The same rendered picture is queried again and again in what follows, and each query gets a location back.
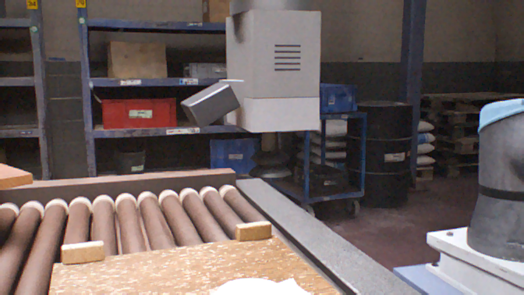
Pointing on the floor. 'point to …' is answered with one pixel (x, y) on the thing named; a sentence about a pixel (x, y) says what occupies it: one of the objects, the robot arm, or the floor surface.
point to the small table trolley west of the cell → (288, 186)
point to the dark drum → (381, 152)
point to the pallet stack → (457, 129)
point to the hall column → (412, 73)
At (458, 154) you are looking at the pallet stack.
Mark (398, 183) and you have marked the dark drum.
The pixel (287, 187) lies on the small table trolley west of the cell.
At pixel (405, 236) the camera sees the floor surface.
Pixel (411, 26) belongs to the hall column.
